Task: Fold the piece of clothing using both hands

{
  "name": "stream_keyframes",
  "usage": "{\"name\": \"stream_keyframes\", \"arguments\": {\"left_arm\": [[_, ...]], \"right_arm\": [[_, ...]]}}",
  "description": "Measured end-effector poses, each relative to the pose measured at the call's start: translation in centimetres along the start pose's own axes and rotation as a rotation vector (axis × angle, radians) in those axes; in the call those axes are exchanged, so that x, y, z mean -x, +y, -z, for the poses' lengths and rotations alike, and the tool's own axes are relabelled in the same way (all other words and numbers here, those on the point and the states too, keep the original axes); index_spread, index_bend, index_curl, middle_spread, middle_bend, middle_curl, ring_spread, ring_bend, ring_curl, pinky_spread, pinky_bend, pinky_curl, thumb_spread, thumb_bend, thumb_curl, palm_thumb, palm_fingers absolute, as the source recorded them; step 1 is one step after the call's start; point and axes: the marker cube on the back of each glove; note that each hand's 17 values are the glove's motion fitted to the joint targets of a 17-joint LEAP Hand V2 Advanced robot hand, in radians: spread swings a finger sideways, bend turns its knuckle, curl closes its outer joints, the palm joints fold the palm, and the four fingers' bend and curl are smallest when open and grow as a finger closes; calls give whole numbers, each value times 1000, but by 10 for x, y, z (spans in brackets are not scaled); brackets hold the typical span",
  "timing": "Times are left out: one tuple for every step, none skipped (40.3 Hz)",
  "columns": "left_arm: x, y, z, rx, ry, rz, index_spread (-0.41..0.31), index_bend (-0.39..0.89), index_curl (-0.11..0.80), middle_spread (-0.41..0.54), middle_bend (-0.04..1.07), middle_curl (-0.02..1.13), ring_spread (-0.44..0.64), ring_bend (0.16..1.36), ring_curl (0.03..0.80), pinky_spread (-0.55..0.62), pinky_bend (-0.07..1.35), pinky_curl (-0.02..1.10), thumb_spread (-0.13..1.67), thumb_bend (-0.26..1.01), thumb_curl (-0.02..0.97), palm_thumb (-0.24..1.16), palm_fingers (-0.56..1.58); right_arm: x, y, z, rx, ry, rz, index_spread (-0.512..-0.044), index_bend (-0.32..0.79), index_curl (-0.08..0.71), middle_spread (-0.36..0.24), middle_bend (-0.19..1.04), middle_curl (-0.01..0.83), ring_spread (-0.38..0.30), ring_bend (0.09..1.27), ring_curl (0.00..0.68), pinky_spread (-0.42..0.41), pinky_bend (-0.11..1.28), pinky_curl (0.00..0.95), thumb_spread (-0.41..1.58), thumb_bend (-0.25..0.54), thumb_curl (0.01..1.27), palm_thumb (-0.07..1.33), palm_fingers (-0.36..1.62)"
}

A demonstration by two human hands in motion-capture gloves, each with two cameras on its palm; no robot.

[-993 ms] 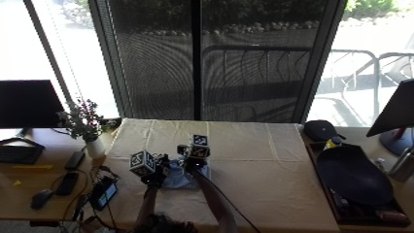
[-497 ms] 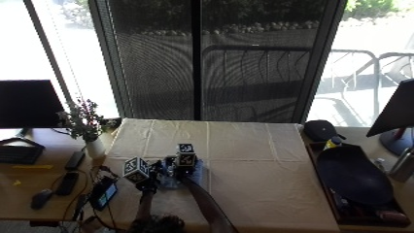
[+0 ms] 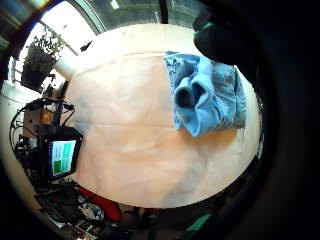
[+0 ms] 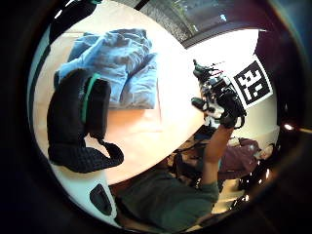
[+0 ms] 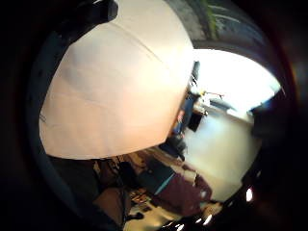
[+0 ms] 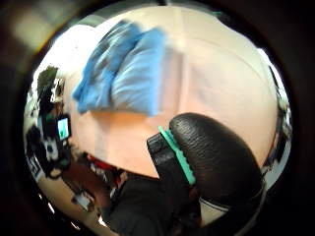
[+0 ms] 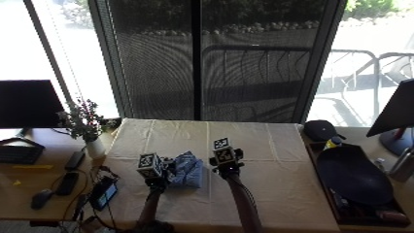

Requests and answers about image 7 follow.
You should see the person's right hand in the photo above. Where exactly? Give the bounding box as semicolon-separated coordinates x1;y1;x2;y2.
208;148;247;179

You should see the person's left hand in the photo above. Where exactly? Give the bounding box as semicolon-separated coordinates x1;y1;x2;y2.
144;156;177;189

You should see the blue cloth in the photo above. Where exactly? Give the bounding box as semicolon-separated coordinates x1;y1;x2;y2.
167;150;205;189

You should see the white marker cube left glove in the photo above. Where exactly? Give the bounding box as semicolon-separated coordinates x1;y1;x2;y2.
136;152;164;179

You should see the white marker cube glove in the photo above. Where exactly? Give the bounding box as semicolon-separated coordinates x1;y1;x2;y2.
212;137;237;165
136;152;164;179

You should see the white marker cube right glove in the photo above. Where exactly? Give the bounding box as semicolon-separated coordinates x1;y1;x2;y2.
212;137;237;165

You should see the cream tablecloth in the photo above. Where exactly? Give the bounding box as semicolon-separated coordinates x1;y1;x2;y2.
97;117;342;233

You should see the smartphone with lit screen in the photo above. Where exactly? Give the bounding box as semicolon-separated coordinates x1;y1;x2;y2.
88;176;119;212

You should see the white vase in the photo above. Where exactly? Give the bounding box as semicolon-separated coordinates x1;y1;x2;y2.
84;136;108;160

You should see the black remote control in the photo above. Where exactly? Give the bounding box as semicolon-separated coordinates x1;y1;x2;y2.
64;150;87;172

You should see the black flat device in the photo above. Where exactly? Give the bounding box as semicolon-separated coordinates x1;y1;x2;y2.
56;172;80;196

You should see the purple flower bouquet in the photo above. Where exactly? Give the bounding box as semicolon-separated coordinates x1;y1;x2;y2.
56;98;119;142

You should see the black round pouch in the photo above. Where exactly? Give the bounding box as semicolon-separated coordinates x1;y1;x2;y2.
302;119;346;143

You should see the yellow capped bottle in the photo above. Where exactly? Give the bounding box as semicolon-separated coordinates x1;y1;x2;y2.
324;136;345;150

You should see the black computer mouse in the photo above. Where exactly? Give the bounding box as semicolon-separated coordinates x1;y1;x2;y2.
30;188;56;211

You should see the yellow pencil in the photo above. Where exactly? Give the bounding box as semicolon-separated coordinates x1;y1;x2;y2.
12;164;55;170

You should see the black oval tray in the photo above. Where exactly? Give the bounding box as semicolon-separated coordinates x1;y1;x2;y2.
316;143;394;207

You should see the black keyboard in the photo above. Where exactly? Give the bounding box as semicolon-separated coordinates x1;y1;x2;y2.
0;144;46;165

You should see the dark wooden box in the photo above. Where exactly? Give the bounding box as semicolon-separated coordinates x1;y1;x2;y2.
304;141;412;228

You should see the black computer monitor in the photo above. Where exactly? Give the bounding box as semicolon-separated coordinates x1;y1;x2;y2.
0;79;67;130

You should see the dark angled monitor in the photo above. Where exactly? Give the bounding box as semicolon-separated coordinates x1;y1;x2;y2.
366;78;414;157

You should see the black cable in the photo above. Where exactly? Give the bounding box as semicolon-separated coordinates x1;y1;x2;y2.
51;168;92;221

